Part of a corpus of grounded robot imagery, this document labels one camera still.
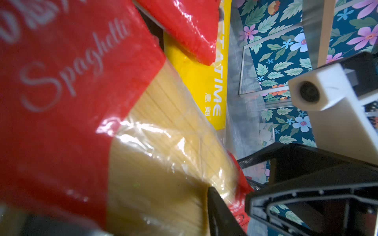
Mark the yellow pasta bag left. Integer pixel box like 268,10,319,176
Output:
163,1,232,131

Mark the red spaghetti bag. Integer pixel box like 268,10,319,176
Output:
137,0,221,66
1,1,251,236

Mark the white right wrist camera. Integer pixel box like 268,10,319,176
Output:
288,64,378,165

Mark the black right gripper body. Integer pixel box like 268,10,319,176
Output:
237,51,378,236

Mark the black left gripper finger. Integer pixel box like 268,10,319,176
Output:
207,187,246,236

